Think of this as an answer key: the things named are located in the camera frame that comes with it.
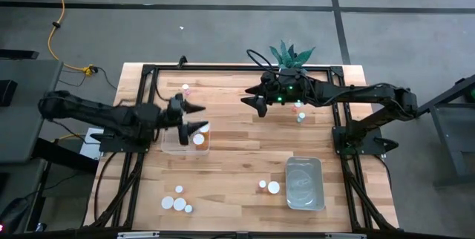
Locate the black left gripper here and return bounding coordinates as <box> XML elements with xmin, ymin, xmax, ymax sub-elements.
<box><xmin>162</xmin><ymin>94</ymin><xmax>209</xmax><ymax>146</ymax></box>

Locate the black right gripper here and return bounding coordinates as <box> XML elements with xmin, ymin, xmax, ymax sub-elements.
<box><xmin>240</xmin><ymin>70</ymin><xmax>307</xmax><ymax>118</ymax></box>

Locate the clear plastic bin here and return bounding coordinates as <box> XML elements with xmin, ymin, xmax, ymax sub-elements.
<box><xmin>161</xmin><ymin>122</ymin><xmax>212</xmax><ymax>157</ymax></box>

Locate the snake plant in white pot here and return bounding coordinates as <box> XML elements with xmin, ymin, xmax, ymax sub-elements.
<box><xmin>269</xmin><ymin>39</ymin><xmax>316</xmax><ymax>75</ymax></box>

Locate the white paper sheet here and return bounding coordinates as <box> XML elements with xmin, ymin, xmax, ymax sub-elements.
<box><xmin>79</xmin><ymin>127</ymin><xmax>103</xmax><ymax>161</ymax></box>

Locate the black crossbar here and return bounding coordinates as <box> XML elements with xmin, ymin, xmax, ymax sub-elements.
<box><xmin>0</xmin><ymin>226</ymin><xmax>475</xmax><ymax>239</ymax></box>

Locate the black desk support beam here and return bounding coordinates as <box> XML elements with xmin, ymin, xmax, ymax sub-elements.
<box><xmin>31</xmin><ymin>137</ymin><xmax>100</xmax><ymax>175</ymax></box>

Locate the grey desk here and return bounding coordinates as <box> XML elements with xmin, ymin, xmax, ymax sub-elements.
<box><xmin>0</xmin><ymin>59</ymin><xmax>64</xmax><ymax>164</ymax></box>

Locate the black flat bar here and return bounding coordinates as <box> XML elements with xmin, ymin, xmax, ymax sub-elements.
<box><xmin>0</xmin><ymin>48</ymin><xmax>40</xmax><ymax>61</ymax></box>

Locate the black device on desk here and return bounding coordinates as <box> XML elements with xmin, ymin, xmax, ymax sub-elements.
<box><xmin>0</xmin><ymin>79</ymin><xmax>19</xmax><ymax>107</ymax></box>

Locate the workbench with metal legs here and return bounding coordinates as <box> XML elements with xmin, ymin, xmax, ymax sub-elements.
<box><xmin>409</xmin><ymin>73</ymin><xmax>475</xmax><ymax>188</ymax></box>

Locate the black looped camera cable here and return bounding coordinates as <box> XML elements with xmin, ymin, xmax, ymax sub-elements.
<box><xmin>246</xmin><ymin>48</ymin><xmax>279</xmax><ymax>75</ymax></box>
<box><xmin>154</xmin><ymin>82</ymin><xmax>175</xmax><ymax>102</ymax></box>

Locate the black cable bundle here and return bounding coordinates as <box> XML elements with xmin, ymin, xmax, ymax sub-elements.
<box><xmin>92</xmin><ymin>151</ymin><xmax>146</xmax><ymax>229</ymax></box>
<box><xmin>340</xmin><ymin>155</ymin><xmax>399</xmax><ymax>232</ymax></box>

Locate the thin black floor cable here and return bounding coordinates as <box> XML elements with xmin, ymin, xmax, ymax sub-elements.
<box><xmin>59</xmin><ymin>66</ymin><xmax>119</xmax><ymax>91</ymax></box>

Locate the silver bracket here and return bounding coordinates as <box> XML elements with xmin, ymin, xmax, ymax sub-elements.
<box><xmin>117</xmin><ymin>231</ymin><xmax>160</xmax><ymax>239</ymax></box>
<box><xmin>324</xmin><ymin>232</ymin><xmax>367</xmax><ymax>239</ymax></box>

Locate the yellow extension cable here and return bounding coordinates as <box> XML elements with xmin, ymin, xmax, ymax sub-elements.
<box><xmin>43</xmin><ymin>0</ymin><xmax>94</xmax><ymax>76</ymax></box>

